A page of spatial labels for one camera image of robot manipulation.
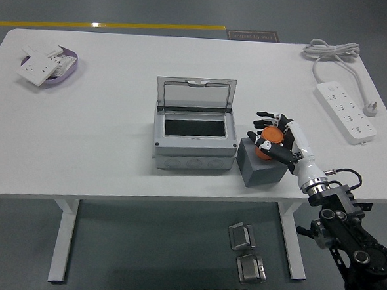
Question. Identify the purple oval tray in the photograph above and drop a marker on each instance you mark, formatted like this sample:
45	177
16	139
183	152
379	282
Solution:
70	71

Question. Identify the white table leg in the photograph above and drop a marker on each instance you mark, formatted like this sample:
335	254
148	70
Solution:
63	242
294	249

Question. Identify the large white wall socket plate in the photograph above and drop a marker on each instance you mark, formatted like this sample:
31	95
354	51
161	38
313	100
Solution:
37	68

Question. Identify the metal clamp block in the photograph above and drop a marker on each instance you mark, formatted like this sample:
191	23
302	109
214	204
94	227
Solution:
240	236
250	270

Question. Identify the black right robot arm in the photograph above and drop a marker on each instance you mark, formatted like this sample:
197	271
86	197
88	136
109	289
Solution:
340	223

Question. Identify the black table control panel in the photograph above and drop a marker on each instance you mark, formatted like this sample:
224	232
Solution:
368	206

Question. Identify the yellow floor tape line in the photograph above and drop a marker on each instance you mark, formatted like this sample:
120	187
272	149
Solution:
122	25

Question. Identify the grey cube with round hole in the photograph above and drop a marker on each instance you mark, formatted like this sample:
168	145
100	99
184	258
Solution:
260	175

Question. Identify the grey electrical box with lid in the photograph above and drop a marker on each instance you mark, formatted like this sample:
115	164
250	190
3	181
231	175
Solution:
193	151

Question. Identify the brown floor sign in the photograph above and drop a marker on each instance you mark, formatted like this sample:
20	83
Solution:
252	37

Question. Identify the orange cylinder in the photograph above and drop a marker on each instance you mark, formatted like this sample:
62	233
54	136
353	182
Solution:
273	135

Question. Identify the white printed socket plate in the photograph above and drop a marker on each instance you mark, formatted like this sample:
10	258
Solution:
65	63

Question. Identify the white wall switch plate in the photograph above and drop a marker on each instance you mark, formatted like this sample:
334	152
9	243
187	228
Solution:
41	48

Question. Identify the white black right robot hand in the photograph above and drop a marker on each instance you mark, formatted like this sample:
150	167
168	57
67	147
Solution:
300	148

